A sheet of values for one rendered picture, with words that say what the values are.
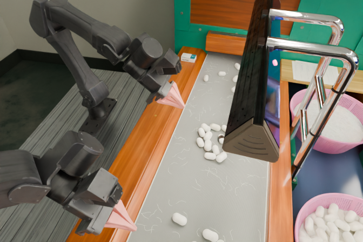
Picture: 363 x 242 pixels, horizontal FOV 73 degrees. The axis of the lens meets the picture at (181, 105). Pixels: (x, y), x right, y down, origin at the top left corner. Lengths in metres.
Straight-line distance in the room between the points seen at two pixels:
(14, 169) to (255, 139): 0.36
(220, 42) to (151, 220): 0.74
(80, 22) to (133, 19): 1.42
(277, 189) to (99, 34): 0.60
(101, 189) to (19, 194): 0.12
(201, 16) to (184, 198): 0.76
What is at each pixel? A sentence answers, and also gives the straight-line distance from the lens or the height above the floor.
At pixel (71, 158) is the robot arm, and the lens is 0.47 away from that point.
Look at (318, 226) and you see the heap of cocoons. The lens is 0.73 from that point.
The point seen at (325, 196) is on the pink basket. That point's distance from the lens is 0.74.
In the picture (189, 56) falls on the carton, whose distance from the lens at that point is 1.08.
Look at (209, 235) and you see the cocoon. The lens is 0.62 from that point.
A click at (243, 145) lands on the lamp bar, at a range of 0.36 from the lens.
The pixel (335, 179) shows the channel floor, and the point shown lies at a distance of 0.91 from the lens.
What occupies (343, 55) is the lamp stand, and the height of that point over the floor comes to 1.11.
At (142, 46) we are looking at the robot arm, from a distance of 0.61.
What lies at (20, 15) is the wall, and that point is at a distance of 2.72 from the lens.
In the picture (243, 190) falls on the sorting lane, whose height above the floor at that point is 0.74.
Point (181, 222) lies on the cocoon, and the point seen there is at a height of 0.76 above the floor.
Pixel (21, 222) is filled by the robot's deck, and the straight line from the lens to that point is 0.84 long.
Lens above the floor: 1.34
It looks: 42 degrees down
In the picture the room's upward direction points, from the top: straight up
